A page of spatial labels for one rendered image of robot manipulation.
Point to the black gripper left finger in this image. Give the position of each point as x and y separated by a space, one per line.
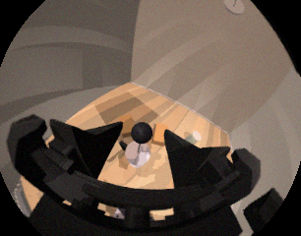
93 145

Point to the glass french press with black plunger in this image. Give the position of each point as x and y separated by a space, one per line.
138 152

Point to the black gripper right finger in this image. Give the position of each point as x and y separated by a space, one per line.
186 159

